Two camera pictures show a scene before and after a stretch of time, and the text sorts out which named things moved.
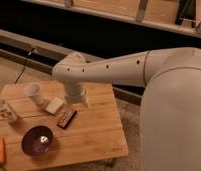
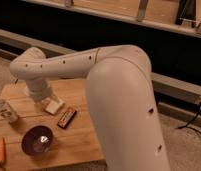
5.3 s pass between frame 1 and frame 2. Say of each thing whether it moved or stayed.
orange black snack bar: stayed
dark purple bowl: stayed
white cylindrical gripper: moved
